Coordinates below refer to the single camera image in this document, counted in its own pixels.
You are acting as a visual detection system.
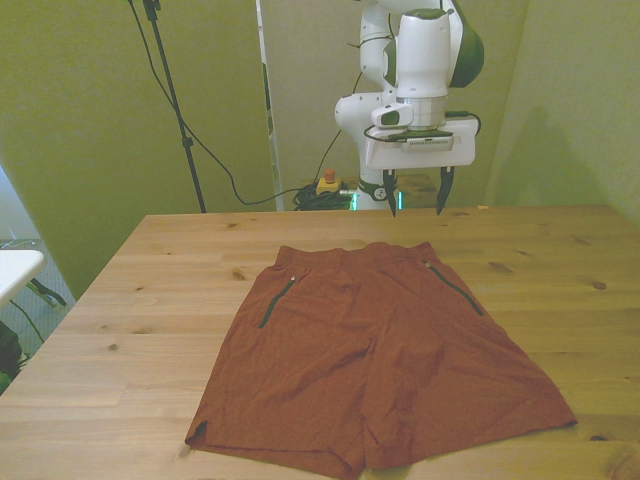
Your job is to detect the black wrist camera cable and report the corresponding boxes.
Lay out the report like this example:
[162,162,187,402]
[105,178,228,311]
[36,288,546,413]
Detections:
[443,110,482,139]

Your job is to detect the rust red shorts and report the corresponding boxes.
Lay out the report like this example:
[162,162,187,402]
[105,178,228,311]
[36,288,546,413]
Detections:
[184,241,579,480]

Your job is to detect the yellow emergency stop box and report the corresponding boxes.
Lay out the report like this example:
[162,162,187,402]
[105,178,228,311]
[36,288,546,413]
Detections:
[315,168,343,198]

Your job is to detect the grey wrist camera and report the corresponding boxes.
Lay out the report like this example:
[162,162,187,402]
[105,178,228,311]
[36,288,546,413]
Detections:
[398,130,457,151]

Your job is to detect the white vertical divider post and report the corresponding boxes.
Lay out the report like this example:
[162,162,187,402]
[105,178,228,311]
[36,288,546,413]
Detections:
[255,0,283,212]

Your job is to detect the black tripod cable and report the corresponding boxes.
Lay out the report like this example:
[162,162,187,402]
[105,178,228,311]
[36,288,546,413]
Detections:
[126,0,302,207]

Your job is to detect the black tripod stand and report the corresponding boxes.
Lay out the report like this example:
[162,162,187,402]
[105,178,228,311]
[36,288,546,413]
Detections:
[141,0,209,214]

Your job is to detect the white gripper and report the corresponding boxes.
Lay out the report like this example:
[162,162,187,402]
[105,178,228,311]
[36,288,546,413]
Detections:
[363,117,477,218]

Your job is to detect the black coiled cable bundle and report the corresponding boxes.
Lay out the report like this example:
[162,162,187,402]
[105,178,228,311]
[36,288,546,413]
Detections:
[291,181,355,212]

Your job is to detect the white side table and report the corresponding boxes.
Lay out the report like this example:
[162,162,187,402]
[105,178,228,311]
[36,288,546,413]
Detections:
[0,249,68,309]

